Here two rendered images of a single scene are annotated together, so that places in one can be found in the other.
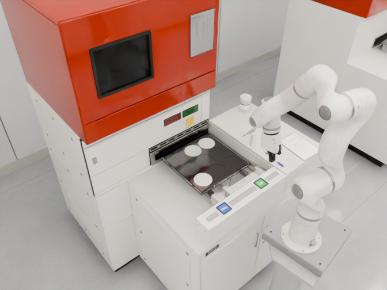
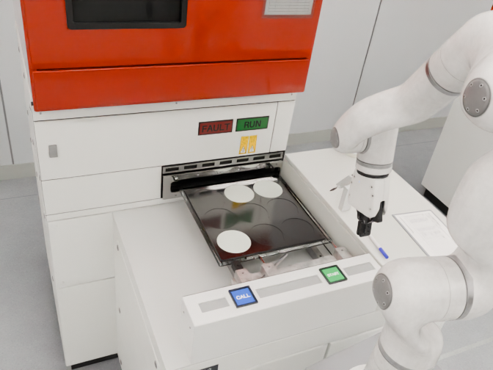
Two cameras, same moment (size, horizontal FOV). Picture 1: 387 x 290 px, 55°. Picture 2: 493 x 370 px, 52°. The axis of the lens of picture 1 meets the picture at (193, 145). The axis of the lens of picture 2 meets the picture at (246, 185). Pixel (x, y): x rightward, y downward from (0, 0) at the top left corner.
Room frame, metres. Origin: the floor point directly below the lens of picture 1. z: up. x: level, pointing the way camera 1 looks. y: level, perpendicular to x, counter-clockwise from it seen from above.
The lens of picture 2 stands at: (0.32, -0.29, 1.88)
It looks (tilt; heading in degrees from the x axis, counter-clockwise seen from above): 35 degrees down; 11
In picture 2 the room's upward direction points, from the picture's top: 9 degrees clockwise
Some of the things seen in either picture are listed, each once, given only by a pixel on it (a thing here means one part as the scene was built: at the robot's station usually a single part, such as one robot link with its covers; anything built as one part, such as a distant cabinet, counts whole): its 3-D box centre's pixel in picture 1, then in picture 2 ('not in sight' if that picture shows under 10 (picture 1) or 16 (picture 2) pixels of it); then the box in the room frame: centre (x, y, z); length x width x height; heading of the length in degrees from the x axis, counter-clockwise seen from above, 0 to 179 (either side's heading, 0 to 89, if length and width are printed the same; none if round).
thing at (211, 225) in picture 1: (242, 204); (286, 304); (1.25, -0.25, 0.89); 0.55 x 0.09 x 0.14; 130
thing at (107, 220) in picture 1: (132, 180); (146, 230); (1.88, 0.44, 0.41); 0.82 x 0.71 x 0.82; 130
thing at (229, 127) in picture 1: (263, 142); (369, 213); (1.74, -0.43, 0.89); 0.62 x 0.35 x 0.14; 40
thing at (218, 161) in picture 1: (204, 160); (252, 213); (1.57, -0.07, 0.90); 0.34 x 0.34 x 0.01; 40
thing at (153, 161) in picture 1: (180, 143); (224, 178); (1.72, 0.08, 0.89); 0.44 x 0.02 x 0.10; 130
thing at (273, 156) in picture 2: (179, 134); (225, 161); (1.73, 0.08, 0.96); 0.44 x 0.01 x 0.02; 130
